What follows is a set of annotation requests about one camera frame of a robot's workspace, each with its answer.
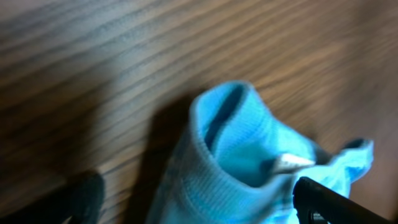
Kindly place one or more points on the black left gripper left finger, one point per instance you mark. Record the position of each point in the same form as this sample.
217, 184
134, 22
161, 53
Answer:
80, 201

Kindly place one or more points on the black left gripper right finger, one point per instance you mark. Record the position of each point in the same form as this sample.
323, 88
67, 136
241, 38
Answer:
315, 203

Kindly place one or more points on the light blue t-shirt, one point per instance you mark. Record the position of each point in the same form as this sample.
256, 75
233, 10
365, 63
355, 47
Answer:
237, 163

